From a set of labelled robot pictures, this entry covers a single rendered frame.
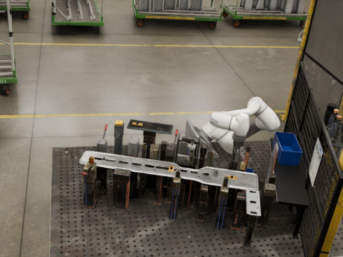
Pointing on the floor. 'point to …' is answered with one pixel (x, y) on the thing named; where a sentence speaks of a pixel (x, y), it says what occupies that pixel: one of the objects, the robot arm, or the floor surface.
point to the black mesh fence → (310, 162)
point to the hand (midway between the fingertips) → (234, 163)
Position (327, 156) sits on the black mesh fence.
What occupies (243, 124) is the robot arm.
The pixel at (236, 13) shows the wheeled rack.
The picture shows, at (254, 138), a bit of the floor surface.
